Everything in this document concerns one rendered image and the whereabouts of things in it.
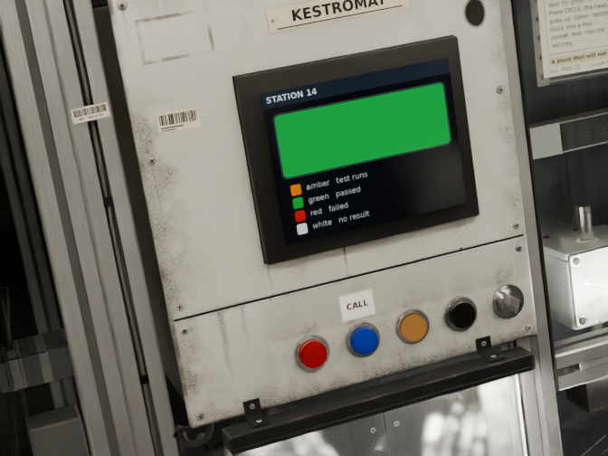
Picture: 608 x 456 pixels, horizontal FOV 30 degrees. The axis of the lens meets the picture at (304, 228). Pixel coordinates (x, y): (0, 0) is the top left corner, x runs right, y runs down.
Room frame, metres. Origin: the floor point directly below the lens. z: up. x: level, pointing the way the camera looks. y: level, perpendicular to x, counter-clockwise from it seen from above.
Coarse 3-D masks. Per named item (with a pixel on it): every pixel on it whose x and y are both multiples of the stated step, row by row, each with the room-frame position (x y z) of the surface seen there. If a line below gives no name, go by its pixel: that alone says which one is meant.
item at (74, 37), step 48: (48, 0) 1.13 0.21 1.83; (96, 48) 1.14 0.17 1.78; (96, 96) 1.14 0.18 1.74; (96, 144) 1.14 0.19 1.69; (96, 192) 1.13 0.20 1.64; (96, 240) 1.13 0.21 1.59; (144, 288) 1.14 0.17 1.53; (144, 336) 1.14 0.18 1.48; (144, 384) 1.14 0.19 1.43; (144, 432) 1.13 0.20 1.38
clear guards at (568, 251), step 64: (512, 0) 1.27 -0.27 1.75; (576, 0) 1.29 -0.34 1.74; (576, 64) 1.29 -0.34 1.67; (576, 128) 1.29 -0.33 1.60; (576, 192) 1.28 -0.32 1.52; (576, 256) 1.28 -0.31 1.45; (576, 320) 1.28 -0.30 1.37; (512, 384) 1.25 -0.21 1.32; (576, 384) 1.28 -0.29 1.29; (192, 448) 1.15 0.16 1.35; (256, 448) 1.16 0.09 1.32; (320, 448) 1.18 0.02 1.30; (384, 448) 1.20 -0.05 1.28; (448, 448) 1.23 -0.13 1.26; (512, 448) 1.25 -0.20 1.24
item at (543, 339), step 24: (504, 0) 1.27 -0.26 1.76; (504, 24) 1.26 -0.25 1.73; (504, 48) 1.26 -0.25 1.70; (528, 168) 1.27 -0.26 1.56; (528, 192) 1.27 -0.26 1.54; (528, 216) 1.26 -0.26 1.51; (528, 240) 1.26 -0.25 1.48; (528, 384) 1.26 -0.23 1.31; (552, 384) 1.27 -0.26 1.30; (528, 408) 1.26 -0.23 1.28; (552, 408) 1.27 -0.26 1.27; (528, 432) 1.26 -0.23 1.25; (552, 432) 1.26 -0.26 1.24
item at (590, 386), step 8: (584, 384) 1.48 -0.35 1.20; (592, 384) 1.48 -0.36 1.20; (600, 384) 1.49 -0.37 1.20; (568, 392) 1.53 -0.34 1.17; (576, 392) 1.51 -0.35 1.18; (584, 392) 1.49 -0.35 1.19; (592, 392) 1.48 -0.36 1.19; (600, 392) 1.49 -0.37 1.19; (568, 400) 1.53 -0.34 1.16; (576, 400) 1.51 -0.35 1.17; (584, 400) 1.49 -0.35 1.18; (592, 400) 1.48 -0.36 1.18; (600, 400) 1.48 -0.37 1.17; (584, 408) 1.49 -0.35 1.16; (592, 408) 1.48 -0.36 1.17; (600, 408) 1.48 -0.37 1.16
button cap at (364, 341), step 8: (360, 328) 1.19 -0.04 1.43; (368, 328) 1.19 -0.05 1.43; (352, 336) 1.18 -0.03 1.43; (360, 336) 1.18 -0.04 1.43; (368, 336) 1.18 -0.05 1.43; (376, 336) 1.19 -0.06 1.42; (352, 344) 1.18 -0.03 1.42; (360, 344) 1.18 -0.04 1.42; (368, 344) 1.18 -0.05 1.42; (376, 344) 1.19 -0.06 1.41; (360, 352) 1.18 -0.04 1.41; (368, 352) 1.18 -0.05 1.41
